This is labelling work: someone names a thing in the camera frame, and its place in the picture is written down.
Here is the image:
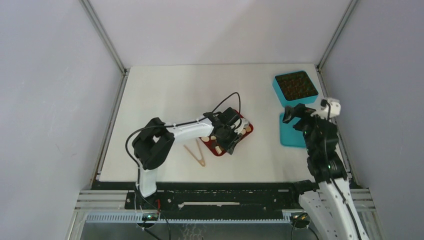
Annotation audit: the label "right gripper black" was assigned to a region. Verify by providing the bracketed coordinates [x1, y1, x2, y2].
[282, 101, 331, 154]

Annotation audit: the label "teal chocolate box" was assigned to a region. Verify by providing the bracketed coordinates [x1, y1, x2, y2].
[272, 70, 319, 107]

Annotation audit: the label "red chocolate tray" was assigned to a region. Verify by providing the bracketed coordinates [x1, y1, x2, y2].
[199, 110, 254, 157]

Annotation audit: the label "wooden tongs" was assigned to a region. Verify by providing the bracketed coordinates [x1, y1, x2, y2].
[183, 140, 206, 168]

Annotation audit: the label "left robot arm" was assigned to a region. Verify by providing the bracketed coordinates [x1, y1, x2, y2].
[125, 107, 251, 209]

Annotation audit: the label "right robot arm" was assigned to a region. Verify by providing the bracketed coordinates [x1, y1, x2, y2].
[281, 100, 369, 240]

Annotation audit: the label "teal box lid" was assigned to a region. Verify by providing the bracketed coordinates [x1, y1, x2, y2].
[279, 113, 306, 149]

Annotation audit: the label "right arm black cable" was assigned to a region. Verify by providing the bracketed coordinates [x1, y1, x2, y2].
[321, 99, 364, 240]

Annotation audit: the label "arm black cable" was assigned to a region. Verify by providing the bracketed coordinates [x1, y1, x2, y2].
[321, 99, 364, 240]
[125, 92, 242, 240]

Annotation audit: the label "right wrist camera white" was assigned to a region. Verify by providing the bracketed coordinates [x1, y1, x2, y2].
[313, 97, 341, 120]

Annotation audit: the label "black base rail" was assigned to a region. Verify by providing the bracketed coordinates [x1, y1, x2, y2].
[124, 180, 318, 221]

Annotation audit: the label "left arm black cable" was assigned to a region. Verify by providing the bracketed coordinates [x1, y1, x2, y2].
[125, 92, 242, 240]

